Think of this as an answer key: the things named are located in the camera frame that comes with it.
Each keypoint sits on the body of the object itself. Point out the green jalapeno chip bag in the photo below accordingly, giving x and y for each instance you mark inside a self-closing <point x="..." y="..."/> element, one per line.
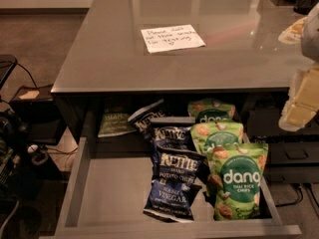
<point x="114" y="122"/>

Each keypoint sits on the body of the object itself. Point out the grey counter cabinet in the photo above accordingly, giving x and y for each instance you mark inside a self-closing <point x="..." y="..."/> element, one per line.
<point x="241" y="51"/>

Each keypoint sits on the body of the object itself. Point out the middle green Dang chip bag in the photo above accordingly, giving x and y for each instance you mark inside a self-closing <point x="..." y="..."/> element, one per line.
<point x="208" y="135"/>

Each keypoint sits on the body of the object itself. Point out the middle blue Kettle chip bag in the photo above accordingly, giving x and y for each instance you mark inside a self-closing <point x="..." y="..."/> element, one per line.
<point x="169" y="136"/>

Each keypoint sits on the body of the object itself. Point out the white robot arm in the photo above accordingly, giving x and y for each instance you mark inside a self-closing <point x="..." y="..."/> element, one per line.
<point x="305" y="31"/>

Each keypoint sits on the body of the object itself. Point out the blue kettle chip bag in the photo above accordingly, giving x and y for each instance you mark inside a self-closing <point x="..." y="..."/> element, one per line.
<point x="169" y="136"/>
<point x="175" y="172"/>
<point x="141" y="119"/>

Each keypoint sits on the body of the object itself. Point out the rear green Dang chip bag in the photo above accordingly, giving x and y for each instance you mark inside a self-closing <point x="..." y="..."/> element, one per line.
<point x="208" y="110"/>

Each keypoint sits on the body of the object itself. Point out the black equipment with cables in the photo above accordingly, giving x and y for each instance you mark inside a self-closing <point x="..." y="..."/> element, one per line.
<point x="19" y="177"/>

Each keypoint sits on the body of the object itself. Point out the rear blue Kettle chip bag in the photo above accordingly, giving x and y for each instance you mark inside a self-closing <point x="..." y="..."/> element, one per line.
<point x="141" y="119"/>

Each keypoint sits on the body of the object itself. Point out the front green Dang chip bag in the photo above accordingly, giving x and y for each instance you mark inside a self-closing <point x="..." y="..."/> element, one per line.
<point x="235" y="176"/>

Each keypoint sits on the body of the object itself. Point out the white handwritten paper note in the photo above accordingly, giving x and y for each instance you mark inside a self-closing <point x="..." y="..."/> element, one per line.
<point x="171" y="38"/>

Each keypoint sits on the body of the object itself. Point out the green dang chip bag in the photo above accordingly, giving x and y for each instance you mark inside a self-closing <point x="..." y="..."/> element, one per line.
<point x="208" y="110"/>
<point x="235" y="176"/>
<point x="208" y="135"/>

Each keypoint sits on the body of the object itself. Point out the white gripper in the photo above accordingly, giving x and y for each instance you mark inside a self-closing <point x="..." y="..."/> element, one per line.
<point x="311" y="34"/>

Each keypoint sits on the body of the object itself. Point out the dark side table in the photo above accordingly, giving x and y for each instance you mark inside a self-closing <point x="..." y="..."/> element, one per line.
<point x="37" y="107"/>

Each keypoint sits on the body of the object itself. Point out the front blue Kettle chip bag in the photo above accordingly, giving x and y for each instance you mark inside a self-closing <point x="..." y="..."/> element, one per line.
<point x="175" y="172"/>

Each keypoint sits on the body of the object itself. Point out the open grey drawer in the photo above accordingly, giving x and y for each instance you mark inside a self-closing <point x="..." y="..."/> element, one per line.
<point x="107" y="192"/>

